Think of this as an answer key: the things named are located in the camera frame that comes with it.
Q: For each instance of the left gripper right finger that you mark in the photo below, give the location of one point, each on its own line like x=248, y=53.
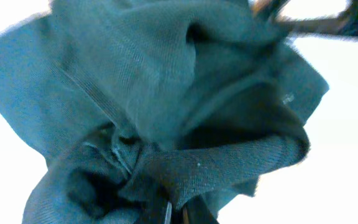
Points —
x=195, y=211

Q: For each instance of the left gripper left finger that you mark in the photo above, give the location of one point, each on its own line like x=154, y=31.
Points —
x=158, y=210

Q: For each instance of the black polo shirt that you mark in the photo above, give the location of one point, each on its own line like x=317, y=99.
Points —
x=123, y=98

